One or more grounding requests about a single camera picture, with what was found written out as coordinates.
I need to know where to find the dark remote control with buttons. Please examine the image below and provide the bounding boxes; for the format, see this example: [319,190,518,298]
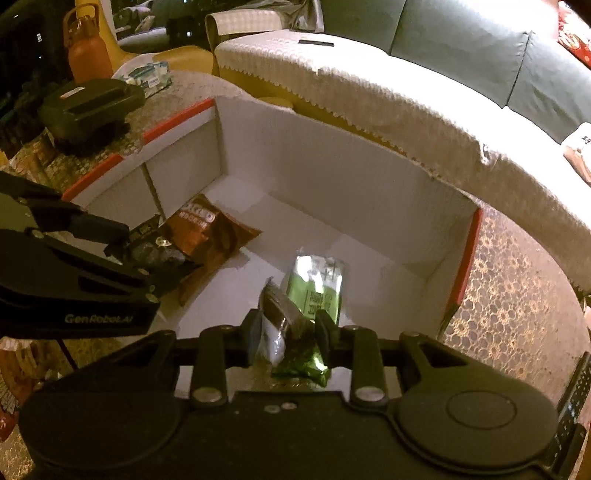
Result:
[555,351,591,464]

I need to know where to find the wet wipes pack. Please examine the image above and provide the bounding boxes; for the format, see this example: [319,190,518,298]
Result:
[112,59,172,99]

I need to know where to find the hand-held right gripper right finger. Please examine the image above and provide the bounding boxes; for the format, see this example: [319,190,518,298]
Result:
[314,309,462,409]

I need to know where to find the orange water bottle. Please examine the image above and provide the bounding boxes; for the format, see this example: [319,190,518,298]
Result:
[62,4,114,85]

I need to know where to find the yellow giraffe toy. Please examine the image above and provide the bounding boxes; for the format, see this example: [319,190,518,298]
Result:
[74,0,215,78]

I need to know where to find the grey curtain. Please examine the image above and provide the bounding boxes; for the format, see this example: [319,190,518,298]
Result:
[276,0,326,34]

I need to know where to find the green snack packet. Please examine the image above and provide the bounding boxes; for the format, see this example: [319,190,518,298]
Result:
[271,253,347,387]

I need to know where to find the white paper bag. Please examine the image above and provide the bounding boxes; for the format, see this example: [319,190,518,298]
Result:
[562,121,591,183]

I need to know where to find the dark silver snack packet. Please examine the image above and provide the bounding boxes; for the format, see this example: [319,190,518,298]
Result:
[257,276,315,367]

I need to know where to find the red patterned cushion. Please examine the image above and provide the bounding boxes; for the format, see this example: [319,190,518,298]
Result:
[555,0,591,71]

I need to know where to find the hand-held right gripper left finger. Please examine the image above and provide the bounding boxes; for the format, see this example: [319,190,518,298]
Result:
[111,309,264,409]

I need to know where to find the dark printed snack packet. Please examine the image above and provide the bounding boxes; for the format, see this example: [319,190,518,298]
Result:
[117,218,205,297]

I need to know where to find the black hard case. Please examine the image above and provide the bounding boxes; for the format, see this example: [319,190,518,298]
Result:
[38,78,147,149]

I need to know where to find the brown red snack packet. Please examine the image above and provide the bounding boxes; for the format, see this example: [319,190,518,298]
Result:
[163,194,262,306]

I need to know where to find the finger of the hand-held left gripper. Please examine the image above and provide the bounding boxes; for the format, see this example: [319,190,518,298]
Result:
[0,172,131,254]

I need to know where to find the white armrest cover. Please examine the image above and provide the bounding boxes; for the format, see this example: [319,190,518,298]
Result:
[204,11,298,52]

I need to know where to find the orange snack bag white print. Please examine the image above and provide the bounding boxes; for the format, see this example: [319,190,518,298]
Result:
[0,340,63,441]

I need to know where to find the black cable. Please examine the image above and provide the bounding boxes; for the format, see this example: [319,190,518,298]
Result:
[56,339,75,371]

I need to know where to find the green sofa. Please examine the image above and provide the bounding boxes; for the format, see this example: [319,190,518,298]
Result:
[318,0,591,145]

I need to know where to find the white cardboard box red edges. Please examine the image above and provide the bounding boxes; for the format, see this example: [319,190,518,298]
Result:
[61,95,484,370]

